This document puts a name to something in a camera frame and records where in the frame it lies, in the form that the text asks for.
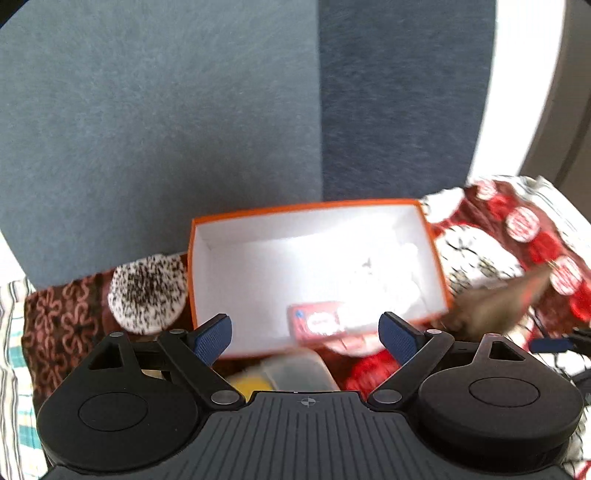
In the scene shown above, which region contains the brown striped zip pouch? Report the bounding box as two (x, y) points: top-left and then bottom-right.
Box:
(438, 263), (554, 342)

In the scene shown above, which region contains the striped bed sheet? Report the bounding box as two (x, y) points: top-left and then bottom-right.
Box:
(0, 276), (52, 480)

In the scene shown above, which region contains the grey fabric panel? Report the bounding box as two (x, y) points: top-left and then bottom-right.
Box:
(1, 1), (322, 288)

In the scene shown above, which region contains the orange cardboard box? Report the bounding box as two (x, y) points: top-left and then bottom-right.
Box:
(187, 199), (449, 358)

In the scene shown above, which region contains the dark blue fabric panel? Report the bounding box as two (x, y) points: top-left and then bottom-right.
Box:
(318, 1), (496, 200)

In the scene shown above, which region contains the red patterned fleece blanket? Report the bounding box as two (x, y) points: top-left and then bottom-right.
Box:
(20, 174), (591, 480)

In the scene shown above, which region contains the pink tissue pack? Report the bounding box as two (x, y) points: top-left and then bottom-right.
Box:
(287, 301), (346, 345)

